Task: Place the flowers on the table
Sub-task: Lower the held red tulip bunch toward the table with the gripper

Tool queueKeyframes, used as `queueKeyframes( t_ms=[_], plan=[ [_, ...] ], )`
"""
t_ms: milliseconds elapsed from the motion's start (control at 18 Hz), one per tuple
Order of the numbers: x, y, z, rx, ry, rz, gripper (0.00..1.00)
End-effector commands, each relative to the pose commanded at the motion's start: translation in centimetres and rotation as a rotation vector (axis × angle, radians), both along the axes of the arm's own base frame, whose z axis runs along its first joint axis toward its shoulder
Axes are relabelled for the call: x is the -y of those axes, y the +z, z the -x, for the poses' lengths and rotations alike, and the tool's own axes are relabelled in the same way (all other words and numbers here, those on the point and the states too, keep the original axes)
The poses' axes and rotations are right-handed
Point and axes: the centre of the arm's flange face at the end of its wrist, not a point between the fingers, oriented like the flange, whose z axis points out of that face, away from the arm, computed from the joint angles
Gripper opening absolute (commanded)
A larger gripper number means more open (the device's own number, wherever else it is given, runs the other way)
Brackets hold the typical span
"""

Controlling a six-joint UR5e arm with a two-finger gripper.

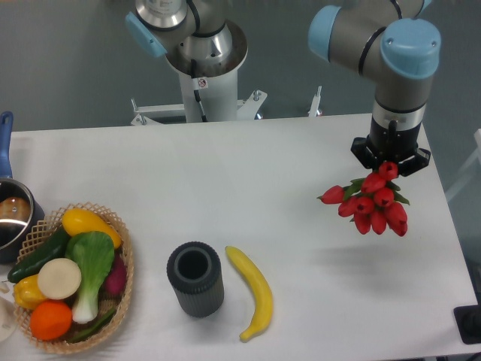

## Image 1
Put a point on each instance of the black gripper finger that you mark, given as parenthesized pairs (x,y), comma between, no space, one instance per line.
(365,152)
(418,160)

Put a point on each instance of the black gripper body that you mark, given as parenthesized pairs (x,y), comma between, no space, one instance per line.
(392,144)

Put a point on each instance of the red tulip bouquet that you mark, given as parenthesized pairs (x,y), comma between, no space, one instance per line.
(373,203)

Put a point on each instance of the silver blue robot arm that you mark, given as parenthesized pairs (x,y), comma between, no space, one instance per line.
(384,41)

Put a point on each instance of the yellow banana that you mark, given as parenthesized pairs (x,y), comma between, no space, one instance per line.
(260,289)

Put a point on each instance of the black device at edge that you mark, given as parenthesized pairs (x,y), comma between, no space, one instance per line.
(468,322)

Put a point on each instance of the dark grey ribbed vase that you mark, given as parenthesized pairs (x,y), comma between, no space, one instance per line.
(195,273)

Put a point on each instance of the purple sweet potato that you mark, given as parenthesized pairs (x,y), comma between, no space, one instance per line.
(115,282)

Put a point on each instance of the green bok choy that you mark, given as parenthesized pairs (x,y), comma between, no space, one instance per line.
(93,252)

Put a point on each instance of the yellow squash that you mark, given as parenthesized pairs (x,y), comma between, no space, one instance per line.
(78,220)

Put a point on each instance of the woven wicker basket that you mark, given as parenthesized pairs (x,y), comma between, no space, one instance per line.
(38,235)

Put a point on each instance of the green cucumber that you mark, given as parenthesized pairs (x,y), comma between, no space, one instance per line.
(54,247)

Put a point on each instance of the green chili pepper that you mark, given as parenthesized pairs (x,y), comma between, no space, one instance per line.
(93,329)

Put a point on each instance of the white round onion slice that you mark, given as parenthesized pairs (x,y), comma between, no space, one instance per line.
(59,278)

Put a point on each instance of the orange fruit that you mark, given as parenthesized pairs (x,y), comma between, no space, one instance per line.
(50,320)

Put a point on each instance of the yellow bell pepper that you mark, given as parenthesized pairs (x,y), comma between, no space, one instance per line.
(27,294)

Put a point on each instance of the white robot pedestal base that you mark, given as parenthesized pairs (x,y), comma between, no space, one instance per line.
(205,99)

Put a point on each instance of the blue handled saucepan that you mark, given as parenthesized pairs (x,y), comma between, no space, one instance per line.
(19,209)

